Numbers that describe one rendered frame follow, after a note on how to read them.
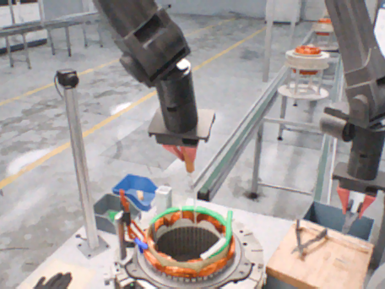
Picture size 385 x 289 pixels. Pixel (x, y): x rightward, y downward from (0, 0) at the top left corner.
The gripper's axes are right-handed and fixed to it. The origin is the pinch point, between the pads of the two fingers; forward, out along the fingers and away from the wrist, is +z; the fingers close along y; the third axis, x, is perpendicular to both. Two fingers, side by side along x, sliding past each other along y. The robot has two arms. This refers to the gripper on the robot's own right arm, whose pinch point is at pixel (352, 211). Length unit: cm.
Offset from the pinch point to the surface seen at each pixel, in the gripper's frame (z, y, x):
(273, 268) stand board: 12.1, 12.1, 11.4
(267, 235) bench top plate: 40, 28, -32
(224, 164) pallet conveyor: 40, 68, -74
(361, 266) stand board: 12.1, -4.3, 1.0
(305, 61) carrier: 8, 65, -192
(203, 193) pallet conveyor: 42, 64, -48
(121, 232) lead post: 1.0, 37.4, 29.6
